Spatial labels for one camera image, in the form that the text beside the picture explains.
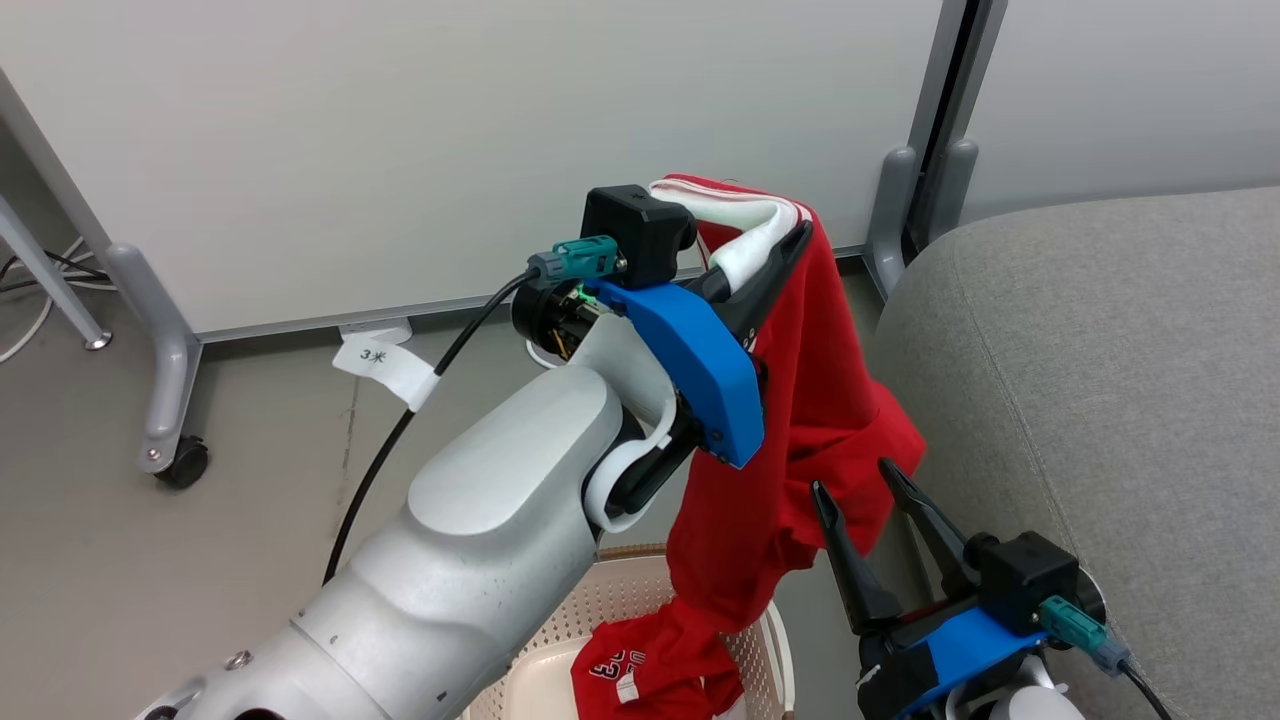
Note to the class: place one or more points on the large white partition panel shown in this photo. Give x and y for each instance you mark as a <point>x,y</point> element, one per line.
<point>450,140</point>

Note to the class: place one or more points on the grey partition foot pair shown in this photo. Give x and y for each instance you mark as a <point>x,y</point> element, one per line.
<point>895,220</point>

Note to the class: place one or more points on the grey fabric sofa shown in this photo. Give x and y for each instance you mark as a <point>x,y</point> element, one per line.
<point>1120,400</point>

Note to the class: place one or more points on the narrow white partition panel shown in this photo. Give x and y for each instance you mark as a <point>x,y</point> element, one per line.
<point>1130,90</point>

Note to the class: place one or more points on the grey metal table frame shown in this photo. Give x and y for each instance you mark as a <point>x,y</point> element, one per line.
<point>50,280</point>

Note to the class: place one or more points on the beige perforated laundry basket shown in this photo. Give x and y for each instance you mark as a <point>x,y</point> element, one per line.
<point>560,650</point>

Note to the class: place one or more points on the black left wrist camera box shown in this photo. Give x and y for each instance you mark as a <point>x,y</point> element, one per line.
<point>635,232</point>

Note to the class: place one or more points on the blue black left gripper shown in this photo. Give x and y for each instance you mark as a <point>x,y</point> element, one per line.
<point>700,365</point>

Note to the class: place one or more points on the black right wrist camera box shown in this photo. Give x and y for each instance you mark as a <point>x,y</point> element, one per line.
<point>1025,580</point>

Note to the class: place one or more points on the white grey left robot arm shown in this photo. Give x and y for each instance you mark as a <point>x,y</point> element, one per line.
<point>470,560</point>

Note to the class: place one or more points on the grey partition leg with caster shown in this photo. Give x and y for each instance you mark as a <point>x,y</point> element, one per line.
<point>165,340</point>

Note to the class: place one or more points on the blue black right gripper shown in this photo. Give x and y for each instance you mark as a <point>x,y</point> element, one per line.
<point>940,650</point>

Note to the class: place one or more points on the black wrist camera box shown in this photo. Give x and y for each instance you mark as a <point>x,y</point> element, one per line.
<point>1025,580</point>
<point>635,232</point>

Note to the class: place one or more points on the red sports jersey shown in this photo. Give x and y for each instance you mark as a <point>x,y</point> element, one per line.
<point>800,430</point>

